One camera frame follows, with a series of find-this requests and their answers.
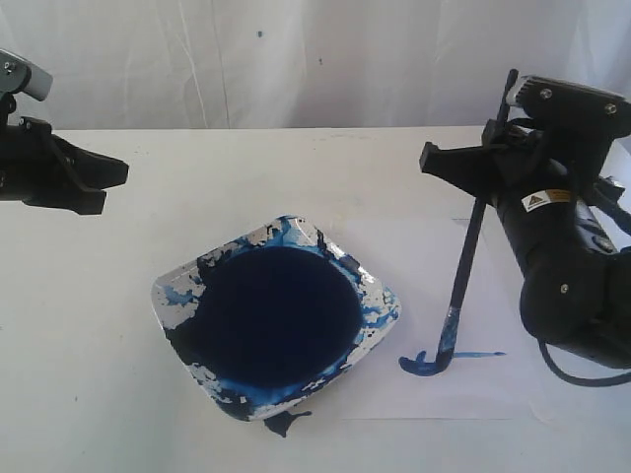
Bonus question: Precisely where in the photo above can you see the white paper sheet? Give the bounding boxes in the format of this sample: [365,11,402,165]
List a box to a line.
[339,216,558,423]

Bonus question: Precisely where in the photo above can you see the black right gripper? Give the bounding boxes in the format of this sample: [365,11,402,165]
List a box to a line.
[419,117,616,256]

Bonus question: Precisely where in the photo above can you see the white backdrop cloth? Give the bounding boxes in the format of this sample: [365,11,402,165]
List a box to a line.
[1,1,630,129]

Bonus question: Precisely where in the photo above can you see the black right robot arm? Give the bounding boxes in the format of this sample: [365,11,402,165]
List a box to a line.
[419,119,630,370]

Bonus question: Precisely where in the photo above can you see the black paintbrush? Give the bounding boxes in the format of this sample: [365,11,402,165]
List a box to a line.
[435,69,519,373]

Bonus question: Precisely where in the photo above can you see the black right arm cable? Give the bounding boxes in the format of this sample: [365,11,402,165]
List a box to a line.
[536,162,631,390]

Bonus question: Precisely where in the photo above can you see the white square paint-stained dish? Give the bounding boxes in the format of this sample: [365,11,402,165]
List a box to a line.
[151,215,401,422]

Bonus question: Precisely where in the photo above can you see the blue paint spill puddle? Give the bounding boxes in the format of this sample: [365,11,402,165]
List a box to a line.
[263,411,313,439]

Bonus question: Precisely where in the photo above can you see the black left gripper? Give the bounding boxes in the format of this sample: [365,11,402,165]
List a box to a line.
[1,117,129,215]

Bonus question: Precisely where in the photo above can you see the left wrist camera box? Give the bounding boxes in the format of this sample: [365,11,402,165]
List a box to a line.
[1,49,53,101]

